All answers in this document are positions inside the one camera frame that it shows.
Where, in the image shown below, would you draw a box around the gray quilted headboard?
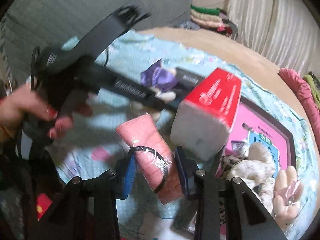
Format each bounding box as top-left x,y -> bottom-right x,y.
1,0 -> 193,83

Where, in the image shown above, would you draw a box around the folded clothes stack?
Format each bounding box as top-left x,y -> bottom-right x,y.
190,5 -> 238,40

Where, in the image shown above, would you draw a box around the tan round mattress cover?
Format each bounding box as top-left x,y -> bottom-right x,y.
140,27 -> 312,132

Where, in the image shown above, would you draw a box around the green blanket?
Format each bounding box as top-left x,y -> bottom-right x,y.
303,72 -> 320,108

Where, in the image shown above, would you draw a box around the white floral fabric scrunchie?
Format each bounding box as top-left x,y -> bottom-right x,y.
227,142 -> 276,213

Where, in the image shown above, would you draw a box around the Hello Kitty blue bedsheet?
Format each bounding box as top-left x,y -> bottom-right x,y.
47,29 -> 318,240

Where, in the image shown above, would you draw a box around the purple tray with pink book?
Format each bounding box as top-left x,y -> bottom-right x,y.
172,96 -> 298,240

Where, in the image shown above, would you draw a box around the pink quilted comforter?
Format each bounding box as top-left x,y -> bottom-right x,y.
278,68 -> 319,148

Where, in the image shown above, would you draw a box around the pink packaged item black band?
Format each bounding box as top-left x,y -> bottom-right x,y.
116,114 -> 182,205

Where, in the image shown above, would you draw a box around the pink plush flower bear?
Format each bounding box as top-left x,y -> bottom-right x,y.
273,165 -> 304,231

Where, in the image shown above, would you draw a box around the person left hand red nails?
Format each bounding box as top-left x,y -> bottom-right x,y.
0,83 -> 93,143

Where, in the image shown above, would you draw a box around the red tissue pack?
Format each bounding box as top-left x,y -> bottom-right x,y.
170,68 -> 241,161

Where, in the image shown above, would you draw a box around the cream plush toy purple bow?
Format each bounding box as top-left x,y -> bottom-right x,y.
130,59 -> 178,122

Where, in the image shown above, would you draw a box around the leopard print scrunchie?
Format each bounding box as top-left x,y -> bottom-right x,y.
219,154 -> 240,225

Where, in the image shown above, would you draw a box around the white curtains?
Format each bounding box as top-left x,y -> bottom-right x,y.
227,0 -> 319,76

